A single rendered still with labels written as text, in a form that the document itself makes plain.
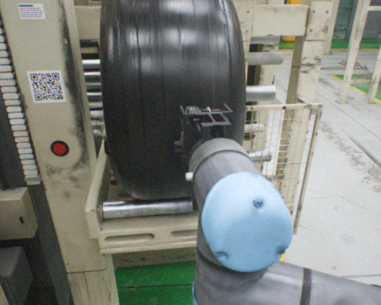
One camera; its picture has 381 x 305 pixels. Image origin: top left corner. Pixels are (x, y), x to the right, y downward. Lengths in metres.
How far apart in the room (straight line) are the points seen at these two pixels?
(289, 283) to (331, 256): 1.81
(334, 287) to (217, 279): 0.11
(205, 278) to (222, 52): 0.41
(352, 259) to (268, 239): 1.92
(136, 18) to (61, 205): 0.56
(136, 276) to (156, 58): 1.47
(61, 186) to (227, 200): 0.70
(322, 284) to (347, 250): 1.88
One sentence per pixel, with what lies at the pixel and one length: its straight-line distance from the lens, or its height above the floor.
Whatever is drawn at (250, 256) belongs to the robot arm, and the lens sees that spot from 0.28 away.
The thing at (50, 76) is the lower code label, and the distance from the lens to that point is 0.80.
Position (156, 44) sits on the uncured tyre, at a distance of 0.61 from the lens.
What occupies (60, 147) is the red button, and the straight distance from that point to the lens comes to 0.85.
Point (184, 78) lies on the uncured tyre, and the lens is 0.59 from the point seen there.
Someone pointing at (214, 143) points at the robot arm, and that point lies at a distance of 0.37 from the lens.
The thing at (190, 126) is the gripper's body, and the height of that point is 1.25.
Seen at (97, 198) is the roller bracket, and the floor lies 0.95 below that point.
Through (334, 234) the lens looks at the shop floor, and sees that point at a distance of 2.31.
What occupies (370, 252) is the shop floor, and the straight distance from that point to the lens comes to 2.28.
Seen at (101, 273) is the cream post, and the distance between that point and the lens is 1.12.
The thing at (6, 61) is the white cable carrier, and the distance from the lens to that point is 0.83.
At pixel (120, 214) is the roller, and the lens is 0.85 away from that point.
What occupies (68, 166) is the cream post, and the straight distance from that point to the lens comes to 0.88.
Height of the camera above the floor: 1.42
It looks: 28 degrees down
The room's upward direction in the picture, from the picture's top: straight up
